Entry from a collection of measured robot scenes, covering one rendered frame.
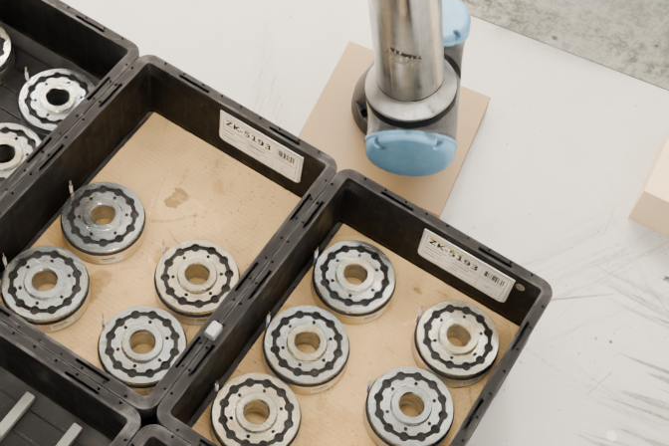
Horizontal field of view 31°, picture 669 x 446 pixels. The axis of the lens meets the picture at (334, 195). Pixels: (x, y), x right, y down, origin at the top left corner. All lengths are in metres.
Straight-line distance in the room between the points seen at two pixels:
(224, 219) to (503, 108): 0.53
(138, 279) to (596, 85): 0.82
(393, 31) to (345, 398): 0.43
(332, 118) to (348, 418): 0.51
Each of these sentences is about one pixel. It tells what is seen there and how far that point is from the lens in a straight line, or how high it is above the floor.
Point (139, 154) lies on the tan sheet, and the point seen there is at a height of 0.83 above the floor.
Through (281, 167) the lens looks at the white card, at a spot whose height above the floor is 0.87.
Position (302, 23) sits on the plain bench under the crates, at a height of 0.70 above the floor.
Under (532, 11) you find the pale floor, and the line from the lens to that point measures 2.97.
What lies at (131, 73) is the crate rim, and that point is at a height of 0.93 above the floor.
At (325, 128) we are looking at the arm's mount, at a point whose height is 0.73.
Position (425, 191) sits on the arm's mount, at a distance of 1.73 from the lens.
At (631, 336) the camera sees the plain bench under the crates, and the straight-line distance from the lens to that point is 1.72.
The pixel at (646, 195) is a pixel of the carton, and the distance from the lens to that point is 1.76.
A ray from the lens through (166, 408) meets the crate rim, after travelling 1.33.
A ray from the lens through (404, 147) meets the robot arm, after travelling 1.52.
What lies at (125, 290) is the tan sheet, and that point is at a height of 0.83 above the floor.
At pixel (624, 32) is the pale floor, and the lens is 3.01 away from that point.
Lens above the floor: 2.16
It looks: 57 degrees down
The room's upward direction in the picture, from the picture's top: 11 degrees clockwise
